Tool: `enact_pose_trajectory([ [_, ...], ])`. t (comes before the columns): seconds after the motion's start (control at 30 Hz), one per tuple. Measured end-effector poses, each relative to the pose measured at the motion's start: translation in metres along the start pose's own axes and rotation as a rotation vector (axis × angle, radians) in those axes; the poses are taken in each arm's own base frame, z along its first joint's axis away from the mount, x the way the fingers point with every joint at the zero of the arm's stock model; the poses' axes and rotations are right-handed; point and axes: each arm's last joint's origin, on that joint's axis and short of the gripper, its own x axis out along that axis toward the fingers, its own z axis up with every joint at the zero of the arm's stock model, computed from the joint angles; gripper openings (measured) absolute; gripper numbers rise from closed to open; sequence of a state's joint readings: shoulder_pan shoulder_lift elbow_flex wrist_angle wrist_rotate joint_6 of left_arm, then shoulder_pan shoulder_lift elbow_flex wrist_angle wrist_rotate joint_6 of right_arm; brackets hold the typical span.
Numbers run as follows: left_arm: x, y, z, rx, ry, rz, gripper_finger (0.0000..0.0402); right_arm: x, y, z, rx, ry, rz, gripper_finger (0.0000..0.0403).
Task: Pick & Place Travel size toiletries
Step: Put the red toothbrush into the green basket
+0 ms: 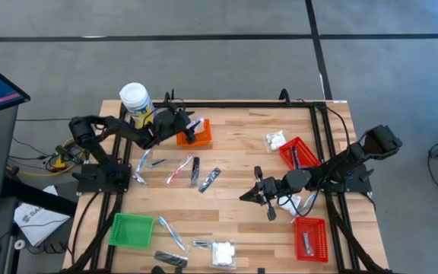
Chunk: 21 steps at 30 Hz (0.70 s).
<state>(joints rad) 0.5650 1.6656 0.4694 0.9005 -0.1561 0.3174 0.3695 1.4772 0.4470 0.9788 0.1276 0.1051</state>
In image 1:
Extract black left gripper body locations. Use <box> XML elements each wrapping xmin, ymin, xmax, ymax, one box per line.
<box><xmin>152</xmin><ymin>108</ymin><xmax>189</xmax><ymax>140</ymax></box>

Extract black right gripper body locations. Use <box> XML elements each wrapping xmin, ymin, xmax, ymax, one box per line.
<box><xmin>255</xmin><ymin>165</ymin><xmax>285</xmax><ymax>222</ymax></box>

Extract blue toothbrush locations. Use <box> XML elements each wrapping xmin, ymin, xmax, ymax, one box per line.
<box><xmin>157</xmin><ymin>215</ymin><xmax>188</xmax><ymax>252</ymax></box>
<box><xmin>135</xmin><ymin>148</ymin><xmax>154</xmax><ymax>174</ymax></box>

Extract orange plastic basket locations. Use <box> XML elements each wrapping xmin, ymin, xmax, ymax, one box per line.
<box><xmin>176</xmin><ymin>118</ymin><xmax>213</xmax><ymax>148</ymax></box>

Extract red toothbrush in clear wrapper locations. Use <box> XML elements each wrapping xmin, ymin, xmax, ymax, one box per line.
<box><xmin>164</xmin><ymin>154</ymin><xmax>195</xmax><ymax>187</ymax></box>

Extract Lysol wipes canister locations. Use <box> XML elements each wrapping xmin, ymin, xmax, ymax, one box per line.
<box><xmin>119</xmin><ymin>81</ymin><xmax>158</xmax><ymax>129</ymax></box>

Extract red plastic basket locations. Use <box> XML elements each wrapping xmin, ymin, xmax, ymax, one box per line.
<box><xmin>278</xmin><ymin>135</ymin><xmax>322</xmax><ymax>177</ymax></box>
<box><xmin>294</xmin><ymin>217</ymin><xmax>329</xmax><ymax>263</ymax></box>

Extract green plastic basket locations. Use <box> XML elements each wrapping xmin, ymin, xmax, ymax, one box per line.
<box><xmin>107</xmin><ymin>212</ymin><xmax>155</xmax><ymax>250</ymax></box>

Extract white printed papers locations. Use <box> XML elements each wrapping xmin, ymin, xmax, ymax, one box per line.
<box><xmin>12</xmin><ymin>185</ymin><xmax>71</xmax><ymax>247</ymax></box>

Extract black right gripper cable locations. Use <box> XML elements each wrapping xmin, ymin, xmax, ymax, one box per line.
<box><xmin>275</xmin><ymin>188</ymin><xmax>321</xmax><ymax>218</ymax></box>

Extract black aluminium table frame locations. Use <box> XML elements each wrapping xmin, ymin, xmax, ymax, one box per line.
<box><xmin>65</xmin><ymin>99</ymin><xmax>391</xmax><ymax>274</ymax></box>

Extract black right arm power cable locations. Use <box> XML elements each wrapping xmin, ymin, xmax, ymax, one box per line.
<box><xmin>297</xmin><ymin>97</ymin><xmax>353</xmax><ymax>155</ymax></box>

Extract yellow cable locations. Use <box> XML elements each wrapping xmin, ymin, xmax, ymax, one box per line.
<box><xmin>8</xmin><ymin>136</ymin><xmax>87</xmax><ymax>178</ymax></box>

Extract black floor cable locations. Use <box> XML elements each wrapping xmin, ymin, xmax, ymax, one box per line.
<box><xmin>15</xmin><ymin>117</ymin><xmax>71</xmax><ymax>123</ymax></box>

